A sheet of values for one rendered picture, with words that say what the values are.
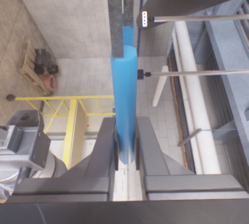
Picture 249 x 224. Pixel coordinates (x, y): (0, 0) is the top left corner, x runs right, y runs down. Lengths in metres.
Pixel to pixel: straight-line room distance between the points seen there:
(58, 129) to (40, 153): 4.03
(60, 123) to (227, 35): 3.95
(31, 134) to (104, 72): 4.93
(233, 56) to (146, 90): 2.17
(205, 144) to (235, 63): 1.58
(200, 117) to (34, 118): 3.07
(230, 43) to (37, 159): 3.99
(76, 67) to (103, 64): 0.77
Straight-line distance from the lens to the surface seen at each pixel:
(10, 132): 0.26
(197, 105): 3.36
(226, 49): 3.96
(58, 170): 0.41
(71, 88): 5.10
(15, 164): 0.28
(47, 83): 4.58
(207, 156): 3.16
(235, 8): 4.53
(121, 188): 3.77
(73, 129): 2.99
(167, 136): 4.47
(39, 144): 0.28
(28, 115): 0.37
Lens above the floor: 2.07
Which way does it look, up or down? 1 degrees down
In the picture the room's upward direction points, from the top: 89 degrees clockwise
